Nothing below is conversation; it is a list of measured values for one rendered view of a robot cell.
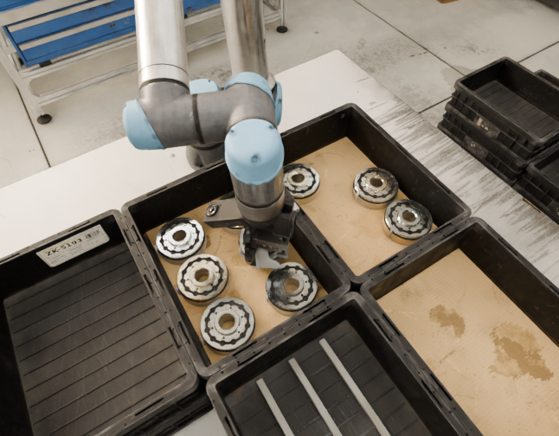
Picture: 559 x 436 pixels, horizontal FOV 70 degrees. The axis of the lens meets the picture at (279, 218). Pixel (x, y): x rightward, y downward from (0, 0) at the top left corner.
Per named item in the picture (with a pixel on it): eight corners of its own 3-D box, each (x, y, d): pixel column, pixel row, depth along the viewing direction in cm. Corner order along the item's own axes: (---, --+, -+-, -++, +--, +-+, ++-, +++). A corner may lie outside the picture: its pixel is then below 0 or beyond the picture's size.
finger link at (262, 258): (278, 285, 78) (278, 258, 71) (249, 278, 79) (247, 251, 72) (281, 272, 80) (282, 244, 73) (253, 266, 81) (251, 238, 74)
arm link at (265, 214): (228, 204, 58) (242, 161, 62) (232, 220, 62) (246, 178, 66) (277, 213, 57) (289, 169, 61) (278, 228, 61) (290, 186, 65)
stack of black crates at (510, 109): (420, 160, 191) (453, 80, 154) (465, 135, 200) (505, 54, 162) (486, 217, 172) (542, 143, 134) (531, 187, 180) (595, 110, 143)
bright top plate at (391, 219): (375, 215, 87) (375, 214, 87) (406, 193, 91) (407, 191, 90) (410, 246, 83) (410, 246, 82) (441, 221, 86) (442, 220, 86)
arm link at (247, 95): (195, 73, 59) (196, 126, 54) (270, 64, 60) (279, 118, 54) (206, 111, 66) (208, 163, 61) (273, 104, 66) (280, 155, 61)
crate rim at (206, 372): (121, 212, 83) (118, 205, 81) (247, 155, 91) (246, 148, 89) (204, 384, 64) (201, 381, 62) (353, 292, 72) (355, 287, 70)
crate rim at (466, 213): (247, 155, 91) (246, 148, 89) (351, 107, 100) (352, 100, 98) (353, 292, 72) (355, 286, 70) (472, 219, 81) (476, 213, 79)
